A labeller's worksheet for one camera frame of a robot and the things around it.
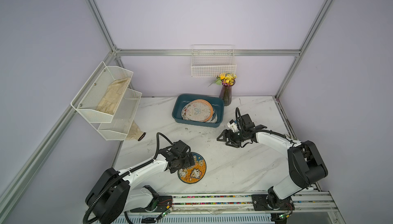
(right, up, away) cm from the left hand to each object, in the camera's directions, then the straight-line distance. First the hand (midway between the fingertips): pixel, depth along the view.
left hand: (187, 166), depth 85 cm
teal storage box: (-8, +39, +28) cm, 49 cm away
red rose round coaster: (-3, +30, +23) cm, 37 cm away
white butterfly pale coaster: (+6, +31, +23) cm, 39 cm away
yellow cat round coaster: (+4, -4, -1) cm, 5 cm away
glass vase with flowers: (+25, +51, +14) cm, 58 cm away
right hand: (+18, +13, +2) cm, 22 cm away
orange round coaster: (+14, +35, +26) cm, 46 cm away
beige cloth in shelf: (-40, +39, -4) cm, 56 cm away
